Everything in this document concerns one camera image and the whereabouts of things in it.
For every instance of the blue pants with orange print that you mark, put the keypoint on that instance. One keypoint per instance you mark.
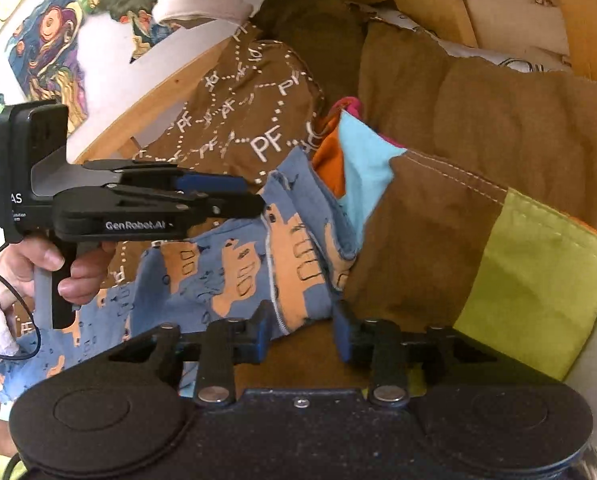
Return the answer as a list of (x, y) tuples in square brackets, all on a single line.
[(238, 280)]

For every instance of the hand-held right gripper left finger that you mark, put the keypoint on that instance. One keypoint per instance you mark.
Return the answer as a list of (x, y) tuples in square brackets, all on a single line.
[(264, 332)]

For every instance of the dark brown cloth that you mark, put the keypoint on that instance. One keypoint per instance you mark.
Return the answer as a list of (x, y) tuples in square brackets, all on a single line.
[(313, 25)]

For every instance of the blue swirl wall poster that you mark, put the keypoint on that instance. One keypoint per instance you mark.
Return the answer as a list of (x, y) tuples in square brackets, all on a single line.
[(48, 55)]

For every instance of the brown patchwork blanket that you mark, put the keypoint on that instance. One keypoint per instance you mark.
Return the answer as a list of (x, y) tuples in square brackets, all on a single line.
[(418, 240)]

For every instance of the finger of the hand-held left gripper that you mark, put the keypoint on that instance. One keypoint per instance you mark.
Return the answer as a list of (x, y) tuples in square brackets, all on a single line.
[(238, 206), (213, 182)]

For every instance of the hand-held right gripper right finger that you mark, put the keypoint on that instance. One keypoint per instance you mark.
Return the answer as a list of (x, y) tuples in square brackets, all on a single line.
[(342, 332)]

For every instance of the white printed pillow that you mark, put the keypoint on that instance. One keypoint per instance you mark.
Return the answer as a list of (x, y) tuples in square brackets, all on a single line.
[(478, 52)]

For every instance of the wooden bed frame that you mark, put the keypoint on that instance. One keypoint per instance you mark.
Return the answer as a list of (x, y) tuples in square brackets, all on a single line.
[(178, 80)]

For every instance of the person's left hand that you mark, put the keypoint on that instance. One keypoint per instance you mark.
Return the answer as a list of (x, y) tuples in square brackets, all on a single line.
[(23, 260)]

